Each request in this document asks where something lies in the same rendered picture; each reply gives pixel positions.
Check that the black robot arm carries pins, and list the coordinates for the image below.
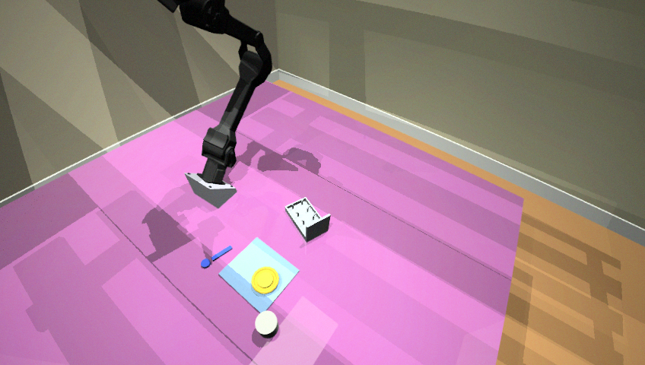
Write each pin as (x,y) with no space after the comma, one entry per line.
(220,141)

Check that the light blue square mat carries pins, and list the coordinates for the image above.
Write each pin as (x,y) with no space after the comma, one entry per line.
(238,273)

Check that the yellow plate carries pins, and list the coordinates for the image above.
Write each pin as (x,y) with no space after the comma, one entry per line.
(265,280)

